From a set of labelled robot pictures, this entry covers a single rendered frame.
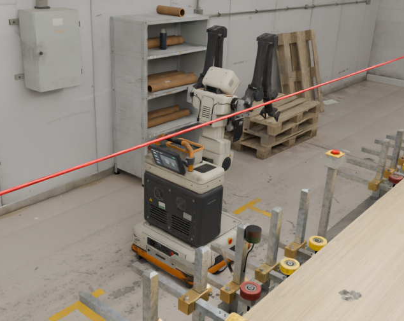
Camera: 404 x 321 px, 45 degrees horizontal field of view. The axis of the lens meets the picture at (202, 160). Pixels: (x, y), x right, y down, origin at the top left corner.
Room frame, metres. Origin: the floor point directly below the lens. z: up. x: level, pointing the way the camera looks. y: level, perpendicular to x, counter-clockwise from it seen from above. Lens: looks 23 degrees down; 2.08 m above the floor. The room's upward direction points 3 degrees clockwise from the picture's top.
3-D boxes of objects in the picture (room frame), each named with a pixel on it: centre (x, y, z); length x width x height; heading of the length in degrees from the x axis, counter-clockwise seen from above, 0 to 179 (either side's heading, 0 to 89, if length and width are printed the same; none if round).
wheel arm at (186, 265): (1.68, -0.06, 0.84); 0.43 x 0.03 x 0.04; 51
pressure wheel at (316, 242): (1.93, -0.55, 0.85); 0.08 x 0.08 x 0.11
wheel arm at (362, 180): (2.83, -1.02, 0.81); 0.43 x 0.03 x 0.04; 51
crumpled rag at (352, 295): (1.54, -0.59, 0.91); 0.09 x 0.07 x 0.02; 85
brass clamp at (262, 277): (1.82, -0.32, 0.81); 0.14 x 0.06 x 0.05; 141
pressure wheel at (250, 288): (1.56, -0.21, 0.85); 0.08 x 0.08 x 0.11
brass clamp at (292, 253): (2.01, -0.47, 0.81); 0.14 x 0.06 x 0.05; 141
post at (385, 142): (2.81, -1.12, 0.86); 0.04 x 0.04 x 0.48; 51
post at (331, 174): (2.23, -0.65, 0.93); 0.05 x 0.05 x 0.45; 51
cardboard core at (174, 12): (4.80, 0.37, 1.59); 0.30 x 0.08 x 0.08; 51
